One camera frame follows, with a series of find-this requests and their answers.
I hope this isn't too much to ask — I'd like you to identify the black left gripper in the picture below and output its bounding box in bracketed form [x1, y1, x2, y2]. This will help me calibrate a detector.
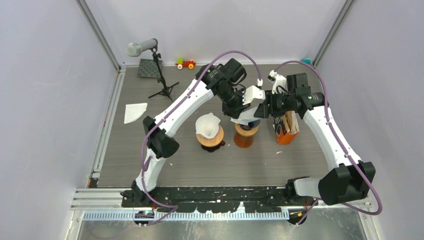
[217, 86, 251, 120]

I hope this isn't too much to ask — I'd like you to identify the small wooden ring holder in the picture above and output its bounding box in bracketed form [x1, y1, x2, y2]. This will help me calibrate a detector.
[234, 123, 259, 137]

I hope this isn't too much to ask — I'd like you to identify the orange coffee filter box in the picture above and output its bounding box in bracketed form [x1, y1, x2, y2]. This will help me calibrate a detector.
[273, 111, 300, 145]

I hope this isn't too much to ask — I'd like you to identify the white paper coffee filter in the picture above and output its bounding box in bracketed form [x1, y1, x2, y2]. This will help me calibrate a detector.
[195, 112, 221, 139]

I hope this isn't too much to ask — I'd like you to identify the amber glass carafe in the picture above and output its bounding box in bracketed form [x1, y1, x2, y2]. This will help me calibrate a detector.
[233, 133, 254, 148]

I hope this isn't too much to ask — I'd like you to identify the large wooden ring holder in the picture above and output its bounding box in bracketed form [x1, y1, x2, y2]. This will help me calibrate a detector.
[196, 125, 224, 148]

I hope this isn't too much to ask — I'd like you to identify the dark brown dripper cup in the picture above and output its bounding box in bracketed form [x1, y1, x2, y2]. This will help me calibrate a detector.
[201, 141, 226, 153]

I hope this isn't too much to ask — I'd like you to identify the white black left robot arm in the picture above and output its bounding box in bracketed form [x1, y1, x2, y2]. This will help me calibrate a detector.
[131, 58, 249, 207]

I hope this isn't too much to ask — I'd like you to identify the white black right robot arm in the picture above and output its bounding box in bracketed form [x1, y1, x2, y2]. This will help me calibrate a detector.
[254, 70, 376, 205]

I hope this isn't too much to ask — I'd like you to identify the toy brick car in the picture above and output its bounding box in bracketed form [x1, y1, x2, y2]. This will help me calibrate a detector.
[175, 58, 196, 70]

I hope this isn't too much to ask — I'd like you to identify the white paper sheet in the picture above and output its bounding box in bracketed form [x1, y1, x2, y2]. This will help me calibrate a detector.
[124, 103, 148, 124]

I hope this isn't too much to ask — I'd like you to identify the grey microphone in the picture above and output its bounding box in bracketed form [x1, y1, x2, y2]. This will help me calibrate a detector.
[125, 38, 158, 58]

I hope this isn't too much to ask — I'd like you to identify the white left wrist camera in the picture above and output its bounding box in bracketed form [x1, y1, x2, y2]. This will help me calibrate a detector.
[242, 78, 266, 105]

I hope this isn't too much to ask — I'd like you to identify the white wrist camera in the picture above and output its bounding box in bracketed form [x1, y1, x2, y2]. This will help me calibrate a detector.
[242, 78, 266, 105]
[268, 70, 288, 94]

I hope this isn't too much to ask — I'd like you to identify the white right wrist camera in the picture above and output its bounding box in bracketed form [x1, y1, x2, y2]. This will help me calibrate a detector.
[268, 70, 288, 94]

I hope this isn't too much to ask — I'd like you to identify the grey studded base plate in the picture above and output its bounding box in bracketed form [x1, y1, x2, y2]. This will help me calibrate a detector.
[137, 59, 160, 79]

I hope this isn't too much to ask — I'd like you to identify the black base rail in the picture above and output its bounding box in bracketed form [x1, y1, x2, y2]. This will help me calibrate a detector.
[120, 186, 314, 214]

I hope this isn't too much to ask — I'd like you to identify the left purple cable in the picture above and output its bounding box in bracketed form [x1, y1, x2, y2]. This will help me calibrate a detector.
[140, 50, 264, 215]

